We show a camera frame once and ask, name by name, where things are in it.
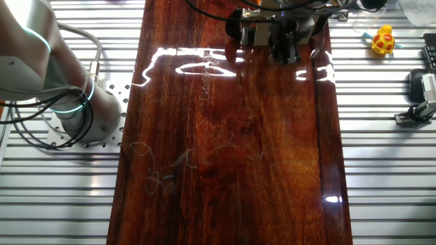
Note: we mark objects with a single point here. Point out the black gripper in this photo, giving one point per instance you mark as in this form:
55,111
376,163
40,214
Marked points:
285,27

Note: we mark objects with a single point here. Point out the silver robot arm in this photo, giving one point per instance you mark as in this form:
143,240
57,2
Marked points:
102,109

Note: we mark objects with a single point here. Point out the beige box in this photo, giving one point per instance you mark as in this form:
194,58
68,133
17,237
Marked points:
261,34

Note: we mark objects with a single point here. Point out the teal stick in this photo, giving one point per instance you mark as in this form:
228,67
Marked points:
366,35

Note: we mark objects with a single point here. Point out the clear plastic cup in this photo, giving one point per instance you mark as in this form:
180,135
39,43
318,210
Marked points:
362,22

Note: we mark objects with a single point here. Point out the yellow duck toy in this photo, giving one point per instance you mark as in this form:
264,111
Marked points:
383,41

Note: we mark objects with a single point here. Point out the glossy wood-grain mat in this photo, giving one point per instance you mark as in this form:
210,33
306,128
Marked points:
221,153

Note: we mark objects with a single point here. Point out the black mouse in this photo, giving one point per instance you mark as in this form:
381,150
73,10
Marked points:
416,85

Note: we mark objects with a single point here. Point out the white plastic bag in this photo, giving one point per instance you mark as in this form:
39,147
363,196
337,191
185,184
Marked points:
419,10

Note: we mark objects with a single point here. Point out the black keyboard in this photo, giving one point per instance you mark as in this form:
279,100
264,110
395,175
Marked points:
430,51

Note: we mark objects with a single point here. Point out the metal corner bracket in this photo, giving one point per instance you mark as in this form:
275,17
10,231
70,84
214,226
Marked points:
342,15

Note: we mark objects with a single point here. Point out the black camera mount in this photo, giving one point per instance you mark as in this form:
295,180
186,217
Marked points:
407,119

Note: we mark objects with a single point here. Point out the silver perforated base plate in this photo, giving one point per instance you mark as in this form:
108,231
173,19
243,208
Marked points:
114,136

